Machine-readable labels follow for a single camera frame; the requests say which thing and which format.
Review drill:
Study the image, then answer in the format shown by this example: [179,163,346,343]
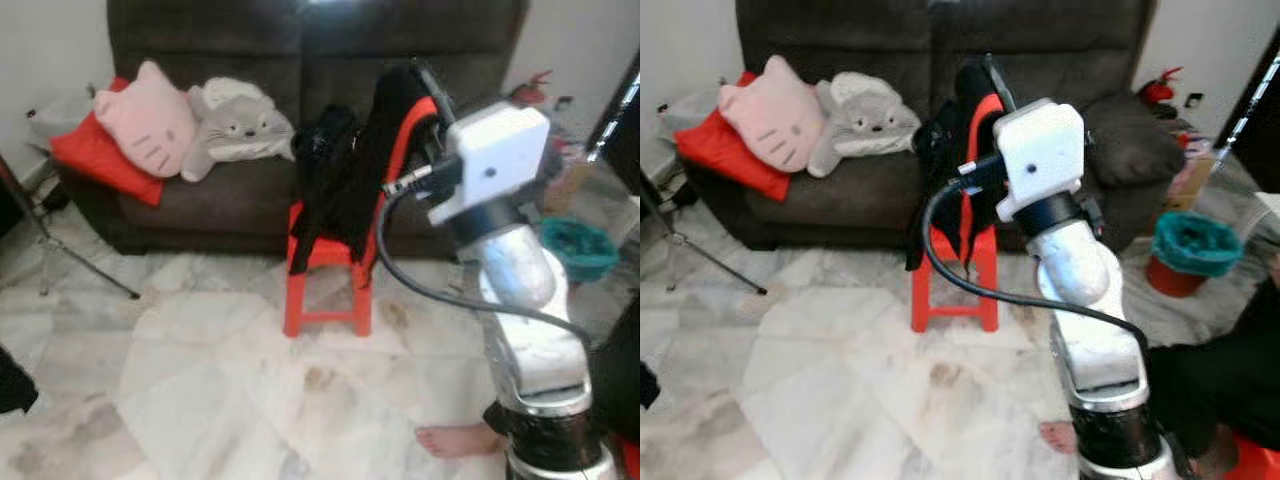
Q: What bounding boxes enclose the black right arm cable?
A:
[375,160,596,351]
[920,150,1151,351]

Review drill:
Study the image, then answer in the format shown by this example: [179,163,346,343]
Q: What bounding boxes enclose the side table with lace cloth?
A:
[650,85,721,141]
[25,88,96,151]

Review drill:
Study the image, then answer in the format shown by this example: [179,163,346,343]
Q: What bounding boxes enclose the dark grey fabric sofa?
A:
[685,0,1186,251]
[55,0,531,256]

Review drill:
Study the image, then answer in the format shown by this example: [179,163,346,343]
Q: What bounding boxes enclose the black logo t-shirt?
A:
[905,98,976,273]
[290,103,386,276]

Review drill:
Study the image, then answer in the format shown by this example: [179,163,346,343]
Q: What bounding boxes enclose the grey totoro plush cushion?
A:
[808,90,923,179]
[180,95,297,183]

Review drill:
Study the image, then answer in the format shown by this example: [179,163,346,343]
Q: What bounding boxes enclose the silver metal clothes rack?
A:
[0,155,143,301]
[640,180,769,296]

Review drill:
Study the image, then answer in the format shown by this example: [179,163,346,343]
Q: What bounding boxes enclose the bin with teal bag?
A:
[540,218,619,284]
[1145,210,1246,299]

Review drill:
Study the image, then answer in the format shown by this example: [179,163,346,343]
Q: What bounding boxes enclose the person bare foot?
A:
[415,422,506,461]
[1038,420,1083,458]

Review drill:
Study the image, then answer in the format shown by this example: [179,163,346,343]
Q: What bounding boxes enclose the brown cardboard box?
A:
[1165,150,1219,211]
[545,155,591,211]

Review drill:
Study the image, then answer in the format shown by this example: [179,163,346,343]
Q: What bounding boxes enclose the red cushion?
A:
[675,72,791,203]
[50,78,166,208]

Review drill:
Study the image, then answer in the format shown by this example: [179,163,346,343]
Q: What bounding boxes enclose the person leg black trousers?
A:
[1145,280,1280,461]
[590,300,641,441]

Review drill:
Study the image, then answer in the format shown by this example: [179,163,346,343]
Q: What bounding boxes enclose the pink cat face cushion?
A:
[93,60,198,179]
[718,55,826,174]

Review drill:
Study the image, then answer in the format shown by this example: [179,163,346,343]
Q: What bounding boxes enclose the pale totoro plush cushion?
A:
[188,77,276,111]
[818,72,906,106]

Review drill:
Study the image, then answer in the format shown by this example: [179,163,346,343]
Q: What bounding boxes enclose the black garment with red trim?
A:
[355,62,451,271]
[950,58,1013,271]

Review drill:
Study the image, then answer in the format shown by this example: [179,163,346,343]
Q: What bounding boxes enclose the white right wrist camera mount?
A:
[428,100,553,226]
[995,97,1086,223]

